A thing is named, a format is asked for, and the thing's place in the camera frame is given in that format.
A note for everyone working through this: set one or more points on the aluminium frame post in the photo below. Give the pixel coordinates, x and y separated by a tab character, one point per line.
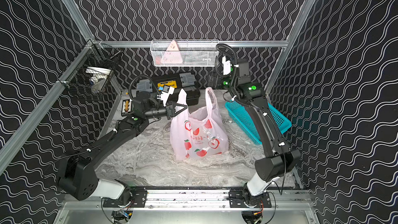
78	18

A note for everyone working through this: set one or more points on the pink triangular card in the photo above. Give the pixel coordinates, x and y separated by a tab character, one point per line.
172	55

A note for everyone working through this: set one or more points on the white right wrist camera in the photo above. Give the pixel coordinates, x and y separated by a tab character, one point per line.
226	63

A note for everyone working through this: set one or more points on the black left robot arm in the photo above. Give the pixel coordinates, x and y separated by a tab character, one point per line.
76	169

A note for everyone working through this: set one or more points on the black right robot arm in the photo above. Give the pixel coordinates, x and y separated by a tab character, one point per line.
279	158

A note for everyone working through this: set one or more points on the black wire wall basket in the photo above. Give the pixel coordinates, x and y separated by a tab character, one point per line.
91	79

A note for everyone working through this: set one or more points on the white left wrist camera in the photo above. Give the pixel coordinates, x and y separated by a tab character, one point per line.
166	91

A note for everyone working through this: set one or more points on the white wire wall basket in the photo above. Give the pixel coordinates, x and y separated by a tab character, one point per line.
195	53

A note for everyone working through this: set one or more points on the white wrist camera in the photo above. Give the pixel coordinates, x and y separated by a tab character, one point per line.
166	91
226	63

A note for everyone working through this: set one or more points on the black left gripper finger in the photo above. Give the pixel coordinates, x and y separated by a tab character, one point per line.
180	113
180	106

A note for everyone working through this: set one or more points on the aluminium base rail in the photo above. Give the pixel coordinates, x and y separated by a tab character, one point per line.
196	200

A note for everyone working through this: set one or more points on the black toolbox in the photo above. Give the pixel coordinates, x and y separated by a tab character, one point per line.
174	87

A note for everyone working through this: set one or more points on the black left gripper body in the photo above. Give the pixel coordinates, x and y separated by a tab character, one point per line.
169	111

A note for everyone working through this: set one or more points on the pink plastic bag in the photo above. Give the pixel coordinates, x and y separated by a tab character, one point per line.
200	133

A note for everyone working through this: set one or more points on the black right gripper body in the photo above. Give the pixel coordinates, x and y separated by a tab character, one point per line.
223	83

